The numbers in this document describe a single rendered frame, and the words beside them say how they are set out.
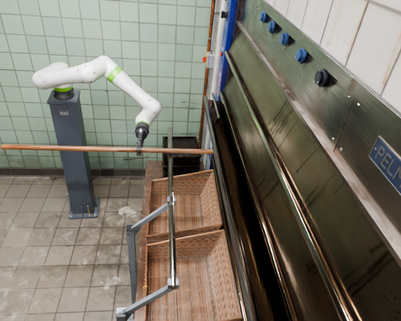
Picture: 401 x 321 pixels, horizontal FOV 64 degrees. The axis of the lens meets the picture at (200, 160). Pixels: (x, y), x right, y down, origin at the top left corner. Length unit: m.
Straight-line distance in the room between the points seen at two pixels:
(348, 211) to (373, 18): 0.41
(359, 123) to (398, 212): 0.21
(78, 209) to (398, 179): 2.89
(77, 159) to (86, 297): 1.08
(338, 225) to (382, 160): 0.21
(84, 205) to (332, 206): 2.64
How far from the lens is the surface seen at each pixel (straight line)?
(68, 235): 3.19
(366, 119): 0.78
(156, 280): 2.09
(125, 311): 1.58
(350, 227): 0.82
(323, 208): 0.89
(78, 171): 2.96
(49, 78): 2.39
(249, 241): 1.25
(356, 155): 0.80
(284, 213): 1.17
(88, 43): 3.04
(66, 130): 2.74
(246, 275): 1.13
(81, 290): 2.82
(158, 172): 2.81
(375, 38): 0.76
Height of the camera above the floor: 2.35
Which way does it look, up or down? 36 degrees down
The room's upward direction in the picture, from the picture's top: 6 degrees clockwise
